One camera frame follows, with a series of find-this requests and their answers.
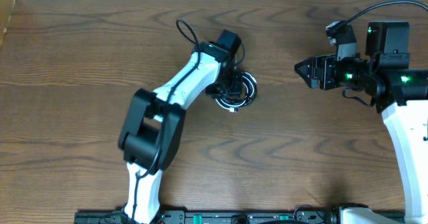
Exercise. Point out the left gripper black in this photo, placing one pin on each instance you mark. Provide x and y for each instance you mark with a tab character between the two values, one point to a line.
226	91

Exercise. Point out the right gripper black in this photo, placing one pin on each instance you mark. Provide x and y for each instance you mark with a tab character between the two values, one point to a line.
322	70

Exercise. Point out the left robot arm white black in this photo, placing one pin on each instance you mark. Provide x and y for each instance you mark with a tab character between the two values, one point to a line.
152	130

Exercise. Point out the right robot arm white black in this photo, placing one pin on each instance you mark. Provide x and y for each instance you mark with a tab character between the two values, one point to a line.
398	93

